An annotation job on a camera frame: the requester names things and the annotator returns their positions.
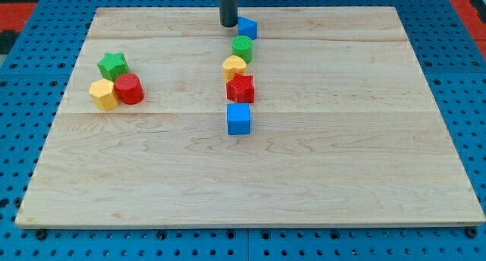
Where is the blue cube block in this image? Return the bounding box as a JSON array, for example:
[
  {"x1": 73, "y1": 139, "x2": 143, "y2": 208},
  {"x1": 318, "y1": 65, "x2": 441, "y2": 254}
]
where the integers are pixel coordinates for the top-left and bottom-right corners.
[{"x1": 226, "y1": 103, "x2": 251, "y2": 135}]

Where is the yellow hexagon block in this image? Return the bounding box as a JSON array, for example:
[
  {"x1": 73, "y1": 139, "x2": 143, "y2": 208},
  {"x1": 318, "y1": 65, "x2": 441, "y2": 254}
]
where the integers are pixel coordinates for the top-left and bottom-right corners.
[{"x1": 89, "y1": 79, "x2": 119, "y2": 111}]

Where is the red star block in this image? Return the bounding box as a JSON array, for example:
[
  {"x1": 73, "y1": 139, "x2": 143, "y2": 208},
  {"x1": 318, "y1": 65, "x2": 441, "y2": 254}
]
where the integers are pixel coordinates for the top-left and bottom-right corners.
[{"x1": 226, "y1": 73, "x2": 255, "y2": 103}]

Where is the yellow heart block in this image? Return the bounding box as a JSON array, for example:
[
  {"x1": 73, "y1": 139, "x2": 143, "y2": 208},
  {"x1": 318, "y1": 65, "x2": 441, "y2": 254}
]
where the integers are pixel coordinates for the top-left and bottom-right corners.
[{"x1": 222, "y1": 55, "x2": 247, "y2": 83}]

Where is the green cylinder block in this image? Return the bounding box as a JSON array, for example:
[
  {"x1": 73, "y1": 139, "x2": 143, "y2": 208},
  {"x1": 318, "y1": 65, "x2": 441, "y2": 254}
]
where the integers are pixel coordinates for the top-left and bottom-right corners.
[{"x1": 232, "y1": 36, "x2": 253, "y2": 63}]

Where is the blue triangular block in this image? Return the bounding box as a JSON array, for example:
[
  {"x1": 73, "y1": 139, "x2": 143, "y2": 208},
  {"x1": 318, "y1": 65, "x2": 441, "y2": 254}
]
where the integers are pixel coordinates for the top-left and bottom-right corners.
[{"x1": 238, "y1": 17, "x2": 258, "y2": 40}]

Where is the wooden board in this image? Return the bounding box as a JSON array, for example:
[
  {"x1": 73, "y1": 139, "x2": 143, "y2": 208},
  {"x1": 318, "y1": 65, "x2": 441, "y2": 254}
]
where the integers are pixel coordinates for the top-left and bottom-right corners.
[{"x1": 16, "y1": 6, "x2": 485, "y2": 229}]

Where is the red cylinder block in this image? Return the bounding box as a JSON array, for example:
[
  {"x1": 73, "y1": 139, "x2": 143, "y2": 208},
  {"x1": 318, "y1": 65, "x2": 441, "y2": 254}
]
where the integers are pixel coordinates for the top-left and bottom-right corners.
[{"x1": 115, "y1": 73, "x2": 145, "y2": 105}]

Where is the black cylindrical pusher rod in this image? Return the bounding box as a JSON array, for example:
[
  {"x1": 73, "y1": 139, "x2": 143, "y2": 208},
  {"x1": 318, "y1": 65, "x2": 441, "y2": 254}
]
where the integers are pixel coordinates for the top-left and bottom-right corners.
[{"x1": 219, "y1": 0, "x2": 238, "y2": 27}]

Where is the green star block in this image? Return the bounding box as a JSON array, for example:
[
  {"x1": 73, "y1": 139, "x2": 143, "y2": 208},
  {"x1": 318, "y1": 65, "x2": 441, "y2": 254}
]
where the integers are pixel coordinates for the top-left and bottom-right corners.
[{"x1": 97, "y1": 52, "x2": 129, "y2": 82}]

